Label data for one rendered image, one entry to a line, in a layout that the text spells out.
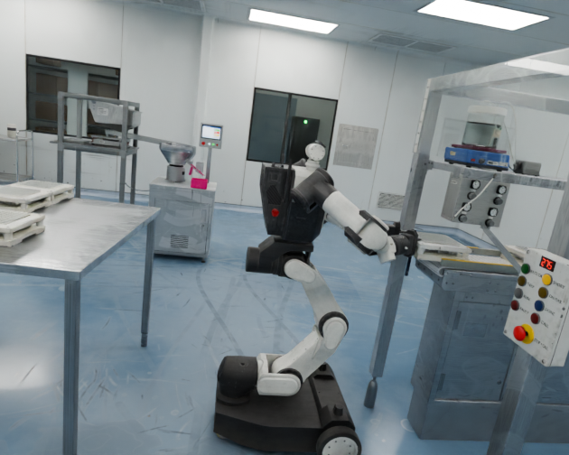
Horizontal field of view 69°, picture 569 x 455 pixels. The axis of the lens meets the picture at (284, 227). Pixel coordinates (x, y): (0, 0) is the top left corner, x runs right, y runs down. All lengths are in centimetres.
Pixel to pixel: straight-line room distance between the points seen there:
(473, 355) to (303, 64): 558
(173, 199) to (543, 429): 333
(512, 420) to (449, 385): 88
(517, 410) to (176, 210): 339
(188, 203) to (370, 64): 426
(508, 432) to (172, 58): 641
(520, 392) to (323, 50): 626
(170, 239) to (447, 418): 292
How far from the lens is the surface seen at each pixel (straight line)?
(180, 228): 420
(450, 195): 191
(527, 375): 141
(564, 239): 131
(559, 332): 123
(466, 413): 249
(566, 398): 274
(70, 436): 191
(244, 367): 204
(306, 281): 183
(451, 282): 200
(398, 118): 744
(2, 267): 165
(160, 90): 696
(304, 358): 204
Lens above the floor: 144
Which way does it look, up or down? 13 degrees down
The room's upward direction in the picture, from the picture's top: 8 degrees clockwise
